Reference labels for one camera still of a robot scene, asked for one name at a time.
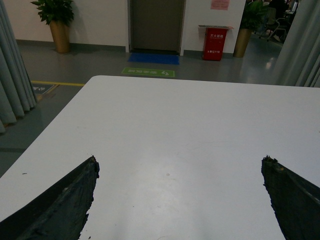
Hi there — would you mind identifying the office chair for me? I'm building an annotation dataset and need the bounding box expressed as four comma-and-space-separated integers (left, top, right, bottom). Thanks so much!
259, 7, 288, 42

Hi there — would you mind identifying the blue floor mat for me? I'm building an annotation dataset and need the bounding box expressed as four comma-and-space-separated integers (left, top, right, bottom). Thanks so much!
128, 52, 180, 65

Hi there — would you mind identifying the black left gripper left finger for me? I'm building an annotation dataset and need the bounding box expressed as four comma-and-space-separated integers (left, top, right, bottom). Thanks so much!
0, 156, 100, 240

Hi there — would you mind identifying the grey curtain left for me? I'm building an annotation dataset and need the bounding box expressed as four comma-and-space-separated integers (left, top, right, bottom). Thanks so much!
0, 1, 37, 134

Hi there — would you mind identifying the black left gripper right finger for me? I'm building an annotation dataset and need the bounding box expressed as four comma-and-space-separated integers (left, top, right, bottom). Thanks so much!
261, 155, 320, 240

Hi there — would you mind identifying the pink paper wall notice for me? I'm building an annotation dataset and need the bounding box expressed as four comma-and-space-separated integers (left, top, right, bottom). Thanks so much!
210, 0, 230, 11

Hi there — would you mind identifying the red fire extinguisher cabinet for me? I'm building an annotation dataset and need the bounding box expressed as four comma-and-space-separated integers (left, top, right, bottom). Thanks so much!
198, 25, 233, 61

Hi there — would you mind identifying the grey curtain right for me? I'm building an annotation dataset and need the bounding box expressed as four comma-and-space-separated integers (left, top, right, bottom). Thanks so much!
270, 0, 320, 88

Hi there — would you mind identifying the potted plant gold pot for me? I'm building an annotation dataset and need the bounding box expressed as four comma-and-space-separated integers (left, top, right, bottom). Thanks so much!
233, 0, 267, 58
30, 0, 74, 54

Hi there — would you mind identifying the dark floor marking sticker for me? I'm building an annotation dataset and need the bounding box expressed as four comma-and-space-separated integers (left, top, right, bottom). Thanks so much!
32, 83, 59, 96

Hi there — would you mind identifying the green floor sign sticker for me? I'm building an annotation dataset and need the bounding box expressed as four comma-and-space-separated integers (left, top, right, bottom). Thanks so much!
121, 67, 175, 78

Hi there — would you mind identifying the grey door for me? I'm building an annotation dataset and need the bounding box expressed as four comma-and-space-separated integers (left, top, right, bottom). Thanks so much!
128, 0, 186, 55

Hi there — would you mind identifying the grey curtain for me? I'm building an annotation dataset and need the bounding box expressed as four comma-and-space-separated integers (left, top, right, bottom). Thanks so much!
0, 1, 37, 134
270, 0, 320, 88

